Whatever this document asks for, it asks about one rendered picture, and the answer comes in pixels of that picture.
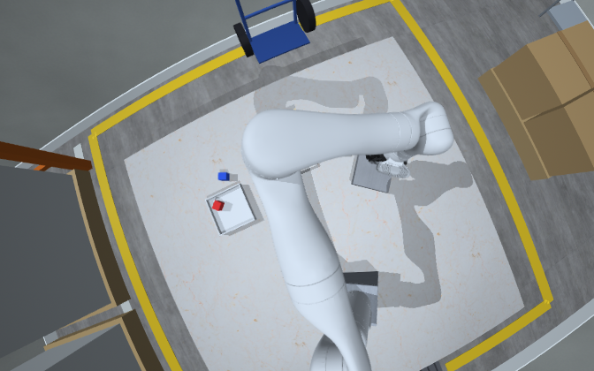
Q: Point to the red block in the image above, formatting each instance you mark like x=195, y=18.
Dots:
x=218, y=205

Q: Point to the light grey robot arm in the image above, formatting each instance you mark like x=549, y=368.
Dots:
x=276, y=145

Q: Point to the grey metal lid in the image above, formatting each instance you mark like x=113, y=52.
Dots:
x=366, y=175

